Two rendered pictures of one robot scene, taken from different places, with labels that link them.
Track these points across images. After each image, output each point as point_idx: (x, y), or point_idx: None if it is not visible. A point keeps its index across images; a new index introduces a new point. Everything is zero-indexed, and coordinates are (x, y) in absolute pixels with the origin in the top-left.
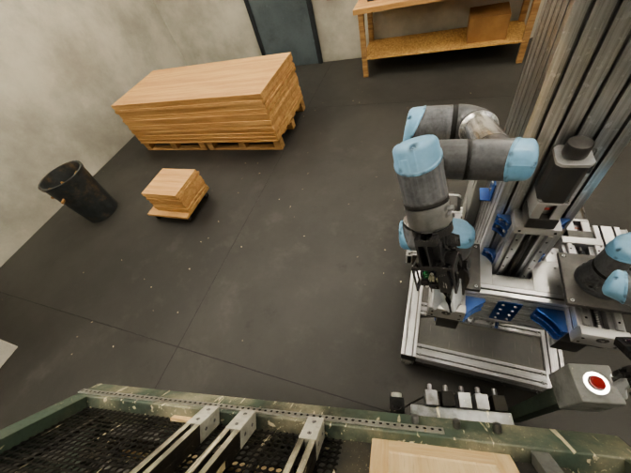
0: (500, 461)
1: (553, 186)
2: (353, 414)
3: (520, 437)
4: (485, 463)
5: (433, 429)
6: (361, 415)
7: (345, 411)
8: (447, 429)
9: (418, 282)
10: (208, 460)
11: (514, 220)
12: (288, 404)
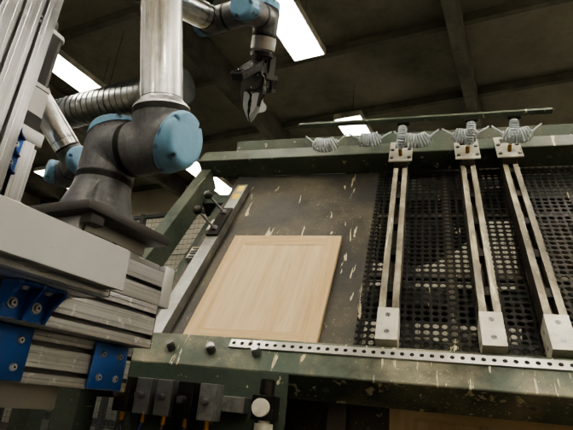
0: (194, 331)
1: (53, 68)
2: (335, 364)
3: (156, 342)
4: (210, 328)
5: (240, 342)
6: (324, 363)
7: (348, 369)
8: (223, 348)
9: (273, 89)
10: (481, 276)
11: (29, 130)
12: (442, 379)
